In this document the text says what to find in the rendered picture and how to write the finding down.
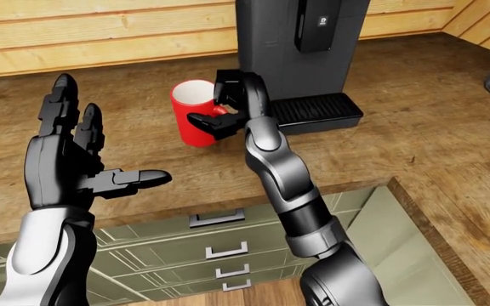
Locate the green drawer cabinet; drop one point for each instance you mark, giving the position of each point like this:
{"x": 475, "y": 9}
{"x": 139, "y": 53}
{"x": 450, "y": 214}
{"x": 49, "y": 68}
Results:
{"x": 211, "y": 248}

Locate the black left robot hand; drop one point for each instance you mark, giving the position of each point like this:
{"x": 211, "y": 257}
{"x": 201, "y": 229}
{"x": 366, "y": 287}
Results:
{"x": 53, "y": 153}

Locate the black coffee machine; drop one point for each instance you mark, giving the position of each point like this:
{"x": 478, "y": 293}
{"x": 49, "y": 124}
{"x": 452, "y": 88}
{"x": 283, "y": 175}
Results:
{"x": 300, "y": 57}

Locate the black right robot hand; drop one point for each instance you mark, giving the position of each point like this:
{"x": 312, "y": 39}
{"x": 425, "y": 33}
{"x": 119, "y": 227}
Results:
{"x": 236, "y": 108}

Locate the red mug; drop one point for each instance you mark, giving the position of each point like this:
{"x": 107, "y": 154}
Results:
{"x": 194, "y": 118}

